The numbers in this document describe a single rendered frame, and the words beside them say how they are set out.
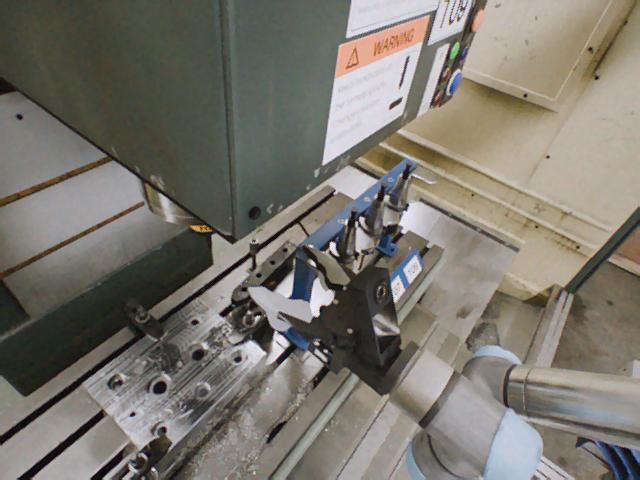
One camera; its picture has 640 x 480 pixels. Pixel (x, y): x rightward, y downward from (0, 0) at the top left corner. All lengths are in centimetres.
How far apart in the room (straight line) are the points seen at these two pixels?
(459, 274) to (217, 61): 133
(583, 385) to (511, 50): 99
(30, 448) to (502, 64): 149
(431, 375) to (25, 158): 82
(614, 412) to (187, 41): 52
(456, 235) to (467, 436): 115
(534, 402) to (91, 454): 80
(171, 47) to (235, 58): 5
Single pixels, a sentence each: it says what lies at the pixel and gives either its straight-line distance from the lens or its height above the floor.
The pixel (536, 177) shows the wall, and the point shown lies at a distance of 142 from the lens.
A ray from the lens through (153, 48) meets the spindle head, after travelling 28.
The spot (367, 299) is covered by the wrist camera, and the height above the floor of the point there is 147.
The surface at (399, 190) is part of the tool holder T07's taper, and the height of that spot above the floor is 126.
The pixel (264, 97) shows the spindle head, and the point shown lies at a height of 167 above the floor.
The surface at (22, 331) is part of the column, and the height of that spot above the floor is 86.
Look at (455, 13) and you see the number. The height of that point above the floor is 168.
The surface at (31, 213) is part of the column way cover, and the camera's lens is 100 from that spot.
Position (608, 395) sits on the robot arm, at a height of 140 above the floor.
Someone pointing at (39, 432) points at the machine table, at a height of 90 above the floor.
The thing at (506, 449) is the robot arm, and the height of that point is 139.
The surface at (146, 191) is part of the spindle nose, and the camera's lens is 52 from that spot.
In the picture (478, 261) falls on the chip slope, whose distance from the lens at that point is 152.
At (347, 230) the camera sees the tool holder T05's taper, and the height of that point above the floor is 128.
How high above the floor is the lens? 178
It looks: 45 degrees down
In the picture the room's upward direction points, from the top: 9 degrees clockwise
